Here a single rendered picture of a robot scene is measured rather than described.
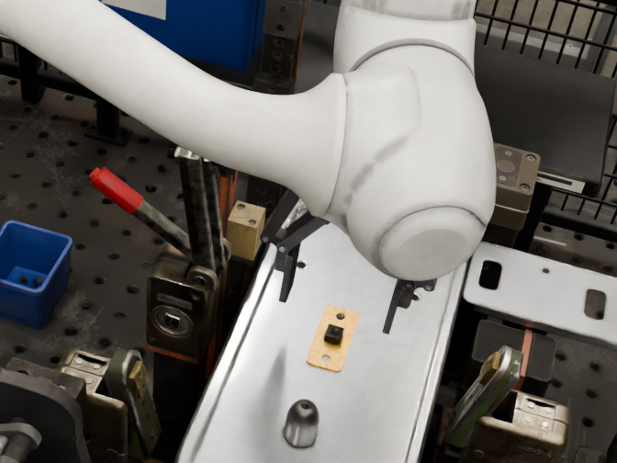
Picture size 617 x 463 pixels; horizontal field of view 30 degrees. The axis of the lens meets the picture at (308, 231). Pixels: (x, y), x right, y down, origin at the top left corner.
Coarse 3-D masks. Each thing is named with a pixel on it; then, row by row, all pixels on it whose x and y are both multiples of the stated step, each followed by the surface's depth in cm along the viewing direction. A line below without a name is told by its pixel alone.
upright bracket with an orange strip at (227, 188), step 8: (232, 176) 122; (224, 184) 122; (232, 184) 123; (224, 192) 123; (232, 192) 125; (224, 200) 124; (232, 200) 126; (224, 208) 124; (232, 208) 127; (224, 216) 125; (224, 224) 126; (224, 232) 127; (224, 272) 133; (224, 280) 135; (224, 288) 136; (216, 336) 140; (216, 344) 142; (208, 352) 143; (216, 352) 143; (208, 360) 144; (216, 360) 145; (208, 368) 145; (208, 376) 146
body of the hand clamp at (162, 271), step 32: (160, 256) 120; (160, 288) 118; (192, 288) 117; (160, 320) 122; (192, 320) 120; (160, 352) 126; (192, 352) 124; (160, 384) 131; (192, 384) 129; (160, 416) 135; (192, 416) 134; (160, 448) 139
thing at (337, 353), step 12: (324, 312) 123; (336, 312) 123; (348, 312) 123; (324, 324) 122; (336, 324) 122; (348, 324) 122; (324, 336) 120; (336, 336) 120; (348, 336) 121; (312, 348) 119; (324, 348) 119; (336, 348) 120; (348, 348) 120; (312, 360) 118; (336, 360) 118; (336, 372) 118
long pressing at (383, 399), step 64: (320, 256) 129; (256, 320) 121; (384, 320) 123; (448, 320) 125; (256, 384) 116; (320, 384) 116; (384, 384) 117; (192, 448) 109; (256, 448) 110; (320, 448) 111; (384, 448) 112
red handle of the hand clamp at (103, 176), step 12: (96, 168) 113; (96, 180) 113; (108, 180) 113; (120, 180) 114; (108, 192) 113; (120, 192) 113; (132, 192) 114; (120, 204) 114; (132, 204) 114; (144, 204) 115; (144, 216) 115; (156, 216) 115; (156, 228) 115; (168, 228) 116; (168, 240) 116; (180, 240) 116; (216, 264) 117
